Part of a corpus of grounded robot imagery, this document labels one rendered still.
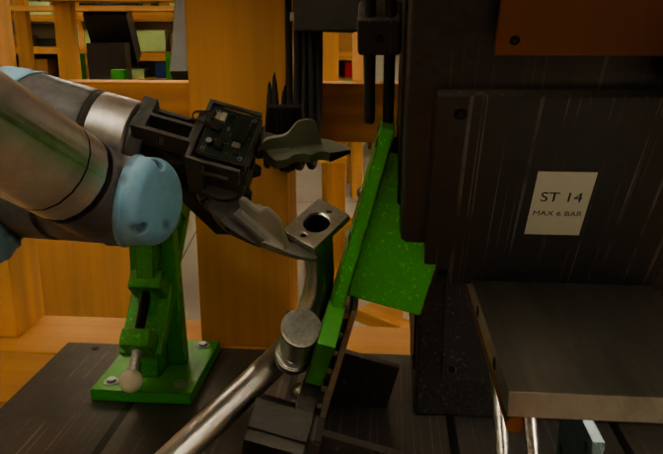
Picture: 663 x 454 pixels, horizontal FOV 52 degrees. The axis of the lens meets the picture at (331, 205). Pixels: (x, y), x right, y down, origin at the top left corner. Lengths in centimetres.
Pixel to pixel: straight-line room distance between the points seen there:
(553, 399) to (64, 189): 36
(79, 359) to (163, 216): 50
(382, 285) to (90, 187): 27
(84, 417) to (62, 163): 46
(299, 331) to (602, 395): 28
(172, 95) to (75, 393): 45
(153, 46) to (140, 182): 716
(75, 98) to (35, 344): 56
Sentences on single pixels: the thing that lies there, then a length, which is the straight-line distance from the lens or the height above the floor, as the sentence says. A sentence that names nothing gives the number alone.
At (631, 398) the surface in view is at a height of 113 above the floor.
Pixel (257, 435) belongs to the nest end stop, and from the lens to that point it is 69.
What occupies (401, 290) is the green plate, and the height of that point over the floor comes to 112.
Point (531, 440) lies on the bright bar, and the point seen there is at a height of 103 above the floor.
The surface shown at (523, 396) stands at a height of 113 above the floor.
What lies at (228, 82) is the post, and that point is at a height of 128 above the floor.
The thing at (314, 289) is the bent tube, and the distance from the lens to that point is 71.
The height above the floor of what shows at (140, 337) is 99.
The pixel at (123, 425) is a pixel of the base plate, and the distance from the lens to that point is 88.
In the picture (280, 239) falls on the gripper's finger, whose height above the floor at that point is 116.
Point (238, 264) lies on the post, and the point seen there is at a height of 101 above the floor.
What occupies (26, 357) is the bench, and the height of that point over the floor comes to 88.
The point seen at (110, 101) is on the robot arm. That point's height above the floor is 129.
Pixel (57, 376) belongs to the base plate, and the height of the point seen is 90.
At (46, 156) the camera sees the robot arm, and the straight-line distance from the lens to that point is 50.
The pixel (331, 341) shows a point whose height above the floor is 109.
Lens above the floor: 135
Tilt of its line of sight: 14 degrees down
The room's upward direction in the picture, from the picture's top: straight up
